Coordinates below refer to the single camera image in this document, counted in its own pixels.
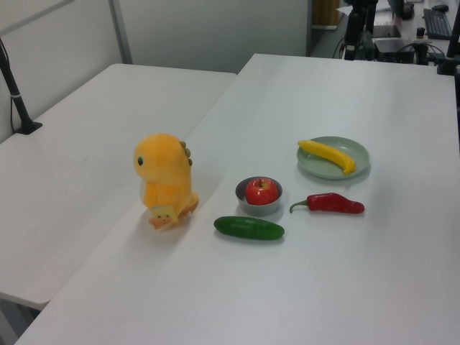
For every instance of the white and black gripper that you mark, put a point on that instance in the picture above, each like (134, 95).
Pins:
(355, 19)

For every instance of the red chili pepper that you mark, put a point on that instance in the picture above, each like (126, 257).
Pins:
(330, 203)

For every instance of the pale green plastic plate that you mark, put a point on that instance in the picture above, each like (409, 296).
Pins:
(356, 152)

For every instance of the black electronics box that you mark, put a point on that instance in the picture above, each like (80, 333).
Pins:
(393, 50)

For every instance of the yellow wooden cabinet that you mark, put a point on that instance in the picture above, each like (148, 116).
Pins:
(325, 12)

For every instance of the black computer keyboard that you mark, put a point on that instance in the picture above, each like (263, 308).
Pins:
(437, 23)

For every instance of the black computer mouse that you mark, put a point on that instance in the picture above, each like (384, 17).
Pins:
(438, 7)

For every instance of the black clamp stand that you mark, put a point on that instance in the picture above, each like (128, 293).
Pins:
(451, 54)

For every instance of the yellow banana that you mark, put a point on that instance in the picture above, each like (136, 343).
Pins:
(330, 152)

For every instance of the red apple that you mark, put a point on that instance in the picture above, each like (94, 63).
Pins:
(260, 192)

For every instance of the grey round bowl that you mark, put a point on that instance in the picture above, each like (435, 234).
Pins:
(258, 210)

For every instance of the green cucumber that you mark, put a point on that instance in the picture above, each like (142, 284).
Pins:
(248, 228)

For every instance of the orange plush dinosaur toy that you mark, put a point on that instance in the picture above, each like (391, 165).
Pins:
(161, 169)

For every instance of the black camera stand pole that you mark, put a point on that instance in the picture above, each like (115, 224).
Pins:
(16, 97)

